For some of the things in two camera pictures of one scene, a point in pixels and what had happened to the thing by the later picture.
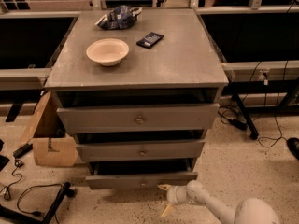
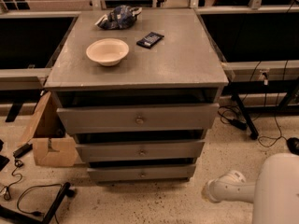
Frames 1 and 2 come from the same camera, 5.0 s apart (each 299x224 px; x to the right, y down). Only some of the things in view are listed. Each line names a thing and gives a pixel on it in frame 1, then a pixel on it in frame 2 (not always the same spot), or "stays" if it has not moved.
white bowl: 107,51 stays
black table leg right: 254,134 stays
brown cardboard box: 47,132 stays
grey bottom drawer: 139,180 → 168,174
